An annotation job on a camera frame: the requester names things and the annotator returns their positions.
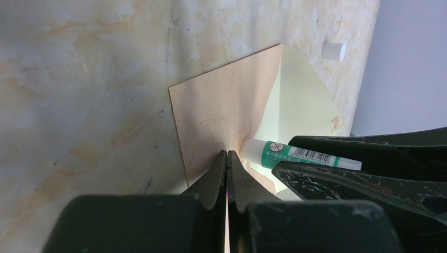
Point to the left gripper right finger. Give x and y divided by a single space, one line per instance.
261 222

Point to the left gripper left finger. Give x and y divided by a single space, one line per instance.
193 221

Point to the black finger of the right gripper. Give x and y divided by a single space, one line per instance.
419 156
316 182

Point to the green white glue stick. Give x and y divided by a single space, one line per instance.
268 153

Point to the peach envelope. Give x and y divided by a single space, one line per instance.
221 109

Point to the cream paper letter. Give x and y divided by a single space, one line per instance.
299 103

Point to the white glue stick cap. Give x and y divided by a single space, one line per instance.
333 51

